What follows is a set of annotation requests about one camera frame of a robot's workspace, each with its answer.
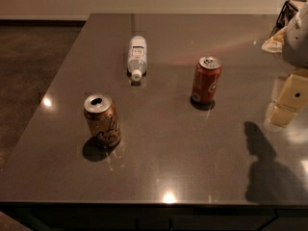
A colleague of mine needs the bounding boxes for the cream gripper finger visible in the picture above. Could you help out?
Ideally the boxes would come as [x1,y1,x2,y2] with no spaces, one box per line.
[267,68,308,127]

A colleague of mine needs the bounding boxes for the red coke can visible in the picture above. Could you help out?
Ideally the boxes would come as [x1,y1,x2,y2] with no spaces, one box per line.
[191,56,221,105]

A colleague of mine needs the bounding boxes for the orange LaCroix can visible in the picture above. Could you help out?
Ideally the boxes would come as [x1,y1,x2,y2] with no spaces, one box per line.
[84,93,121,148]

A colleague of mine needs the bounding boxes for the crumpled snack bag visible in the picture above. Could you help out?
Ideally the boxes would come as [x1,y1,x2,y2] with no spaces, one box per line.
[262,27,286,53]

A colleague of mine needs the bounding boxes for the clear plastic water bottle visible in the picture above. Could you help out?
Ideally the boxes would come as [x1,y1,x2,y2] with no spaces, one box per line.
[127,36,147,82]

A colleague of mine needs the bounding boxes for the black wire basket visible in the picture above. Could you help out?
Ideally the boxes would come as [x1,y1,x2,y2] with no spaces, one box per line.
[276,0,307,29]

